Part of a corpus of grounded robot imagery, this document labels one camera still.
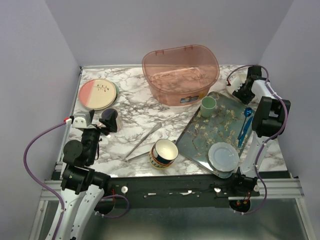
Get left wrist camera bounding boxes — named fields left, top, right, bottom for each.
left=63, top=111, right=92, bottom=129

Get metal tongs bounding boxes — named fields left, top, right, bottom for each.
left=125, top=122, right=162, bottom=159

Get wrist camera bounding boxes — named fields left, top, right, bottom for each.
left=63, top=111, right=92, bottom=129
left=225, top=75, right=243, bottom=95

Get blue metallic spoon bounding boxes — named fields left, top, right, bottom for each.
left=237, top=107, right=253, bottom=140

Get green plate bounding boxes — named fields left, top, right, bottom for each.
left=113, top=83, right=120, bottom=101

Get cream divided plate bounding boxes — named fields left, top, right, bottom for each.
left=225, top=73, right=255, bottom=105

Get pink cream ceramic plate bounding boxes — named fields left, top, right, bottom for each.
left=78, top=78, right=117, bottom=110

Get colourful striped bowl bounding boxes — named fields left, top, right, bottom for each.
left=148, top=139, right=179, bottom=169

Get iridescent pink mug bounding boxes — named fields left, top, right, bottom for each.
left=101, top=107, right=122, bottom=133

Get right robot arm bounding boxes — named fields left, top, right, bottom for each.
left=233, top=75, right=291, bottom=178

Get blue metallic fork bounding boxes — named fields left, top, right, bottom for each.
left=238, top=116, right=253, bottom=148

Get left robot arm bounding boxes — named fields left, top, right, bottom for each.
left=46, top=108, right=118, bottom=240

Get pink transparent plastic bin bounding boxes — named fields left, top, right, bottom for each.
left=142, top=44, right=220, bottom=106

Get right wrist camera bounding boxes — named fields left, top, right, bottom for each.
left=225, top=75, right=243, bottom=95

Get yellow cream ceramic plate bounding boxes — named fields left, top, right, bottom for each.
left=91, top=79, right=117, bottom=110

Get green plastic cup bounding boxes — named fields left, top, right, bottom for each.
left=200, top=96, right=217, bottom=118

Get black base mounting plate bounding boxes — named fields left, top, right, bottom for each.
left=97, top=174, right=260, bottom=209

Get floral blossom tray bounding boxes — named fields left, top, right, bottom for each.
left=176, top=91, right=252, bottom=179

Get light blue saucer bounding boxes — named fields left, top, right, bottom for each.
left=208, top=142, right=240, bottom=172

